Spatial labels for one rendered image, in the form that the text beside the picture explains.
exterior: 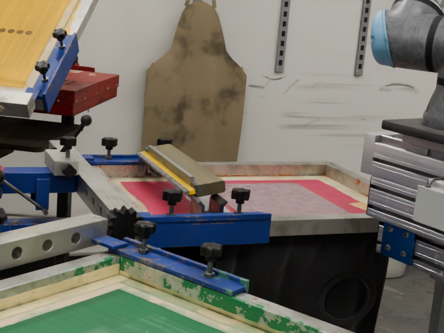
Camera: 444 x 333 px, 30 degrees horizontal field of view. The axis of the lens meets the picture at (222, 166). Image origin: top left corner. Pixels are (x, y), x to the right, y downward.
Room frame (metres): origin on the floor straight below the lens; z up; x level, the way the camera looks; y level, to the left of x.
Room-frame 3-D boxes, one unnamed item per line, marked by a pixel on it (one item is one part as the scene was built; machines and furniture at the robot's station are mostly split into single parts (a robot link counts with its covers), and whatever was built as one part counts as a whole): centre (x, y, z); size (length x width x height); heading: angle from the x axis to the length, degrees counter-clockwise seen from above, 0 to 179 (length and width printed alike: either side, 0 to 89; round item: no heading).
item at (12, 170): (1.89, 0.43, 1.02); 0.17 x 0.06 x 0.05; 113
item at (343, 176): (2.11, -0.09, 0.97); 0.79 x 0.58 x 0.04; 113
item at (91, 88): (3.11, 0.71, 1.06); 0.61 x 0.46 x 0.12; 173
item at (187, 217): (1.76, 0.03, 0.97); 0.30 x 0.05 x 0.07; 113
